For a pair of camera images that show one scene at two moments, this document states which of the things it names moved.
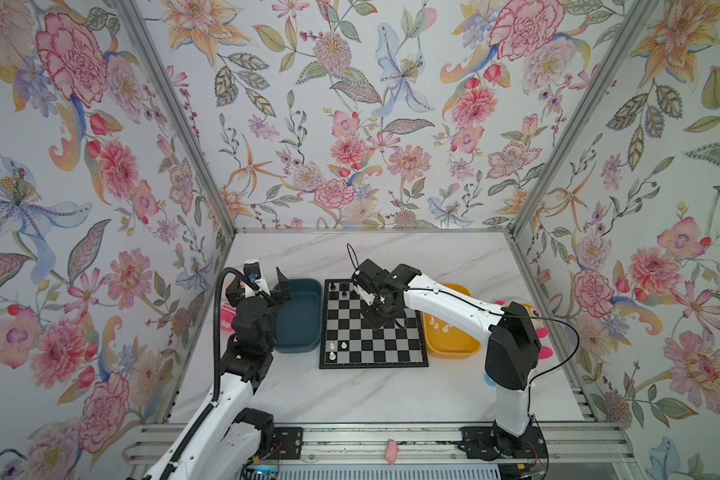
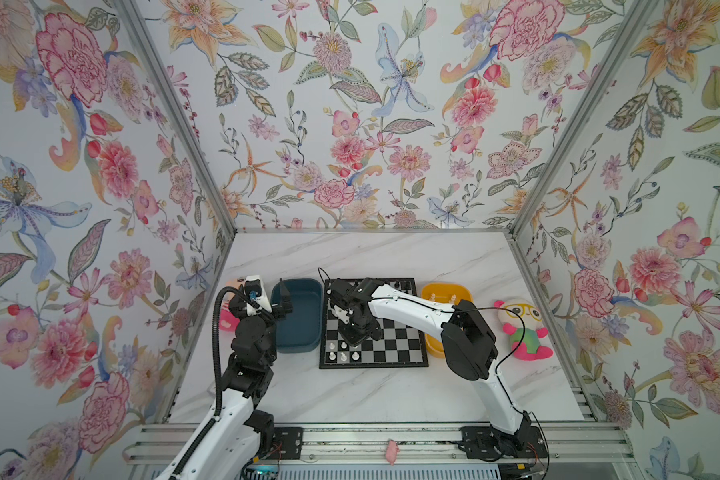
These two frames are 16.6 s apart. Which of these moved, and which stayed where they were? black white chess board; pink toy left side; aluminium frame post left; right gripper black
Moved: right gripper black
Stayed: aluminium frame post left; pink toy left side; black white chess board
